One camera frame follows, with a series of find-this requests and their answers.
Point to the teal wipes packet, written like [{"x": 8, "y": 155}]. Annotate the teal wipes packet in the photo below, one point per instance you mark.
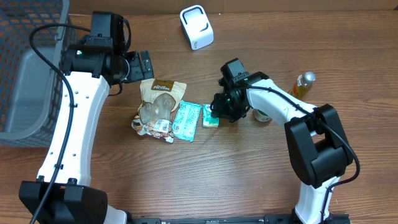
[{"x": 186, "y": 119}]

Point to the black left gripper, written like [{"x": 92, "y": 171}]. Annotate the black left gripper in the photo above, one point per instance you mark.
[{"x": 134, "y": 73}]

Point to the grey plastic mesh basket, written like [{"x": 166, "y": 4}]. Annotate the grey plastic mesh basket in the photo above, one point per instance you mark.
[{"x": 31, "y": 92}]

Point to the teal tissue pack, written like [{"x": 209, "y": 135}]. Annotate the teal tissue pack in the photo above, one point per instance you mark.
[{"x": 207, "y": 120}]

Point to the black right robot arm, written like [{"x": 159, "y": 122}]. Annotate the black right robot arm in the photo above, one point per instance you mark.
[{"x": 319, "y": 151}]

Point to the beige brown snack bag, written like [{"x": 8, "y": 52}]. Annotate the beige brown snack bag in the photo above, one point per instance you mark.
[{"x": 159, "y": 99}]

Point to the green lidded white jar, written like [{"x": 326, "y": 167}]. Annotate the green lidded white jar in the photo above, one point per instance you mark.
[{"x": 261, "y": 116}]

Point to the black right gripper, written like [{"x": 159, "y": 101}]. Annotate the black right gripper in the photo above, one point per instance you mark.
[{"x": 224, "y": 112}]

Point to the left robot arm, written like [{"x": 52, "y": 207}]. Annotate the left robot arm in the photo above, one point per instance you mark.
[{"x": 62, "y": 193}]

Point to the yellow dish soap bottle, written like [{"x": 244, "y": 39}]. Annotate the yellow dish soap bottle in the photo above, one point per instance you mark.
[{"x": 302, "y": 85}]

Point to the white barcode scanner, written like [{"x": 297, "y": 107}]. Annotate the white barcode scanner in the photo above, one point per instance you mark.
[{"x": 196, "y": 27}]

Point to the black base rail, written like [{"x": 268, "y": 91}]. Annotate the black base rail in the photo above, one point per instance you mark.
[{"x": 205, "y": 221}]

